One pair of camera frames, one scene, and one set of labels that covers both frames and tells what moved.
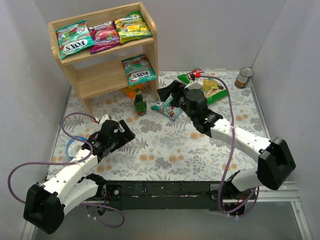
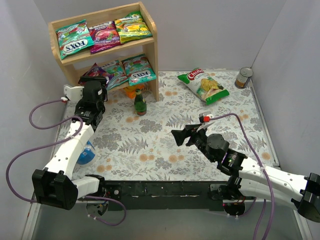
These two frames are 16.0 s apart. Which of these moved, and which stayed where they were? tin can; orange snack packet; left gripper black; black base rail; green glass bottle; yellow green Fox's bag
Moved: left gripper black
Stayed: tin can; orange snack packet; black base rail; yellow green Fox's bag; green glass bottle
